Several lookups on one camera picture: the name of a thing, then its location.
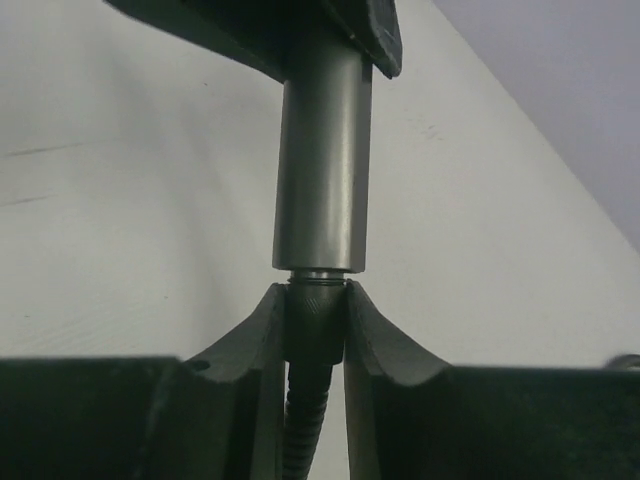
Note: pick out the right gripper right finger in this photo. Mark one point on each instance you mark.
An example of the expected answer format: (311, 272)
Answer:
(411, 415)

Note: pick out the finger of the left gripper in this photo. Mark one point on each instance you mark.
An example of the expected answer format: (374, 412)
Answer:
(385, 35)

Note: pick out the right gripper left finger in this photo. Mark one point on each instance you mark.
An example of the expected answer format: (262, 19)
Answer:
(217, 415)

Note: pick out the grey shower head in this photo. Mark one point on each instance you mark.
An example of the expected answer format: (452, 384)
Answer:
(323, 53)

